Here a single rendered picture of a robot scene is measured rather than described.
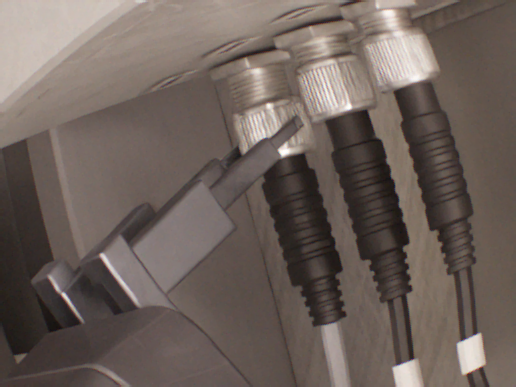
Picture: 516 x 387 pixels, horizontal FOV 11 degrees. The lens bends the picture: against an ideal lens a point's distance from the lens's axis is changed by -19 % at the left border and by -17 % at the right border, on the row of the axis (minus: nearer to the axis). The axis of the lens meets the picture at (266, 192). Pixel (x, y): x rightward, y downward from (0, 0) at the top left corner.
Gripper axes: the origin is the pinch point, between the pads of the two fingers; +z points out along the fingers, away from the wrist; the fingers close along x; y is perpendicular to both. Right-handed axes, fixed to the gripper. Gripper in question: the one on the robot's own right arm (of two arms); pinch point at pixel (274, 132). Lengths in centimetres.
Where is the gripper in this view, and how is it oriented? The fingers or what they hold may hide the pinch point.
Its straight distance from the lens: 67.2
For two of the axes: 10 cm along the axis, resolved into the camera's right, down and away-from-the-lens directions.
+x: 5.3, -2.1, -8.2
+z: 6.1, -5.8, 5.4
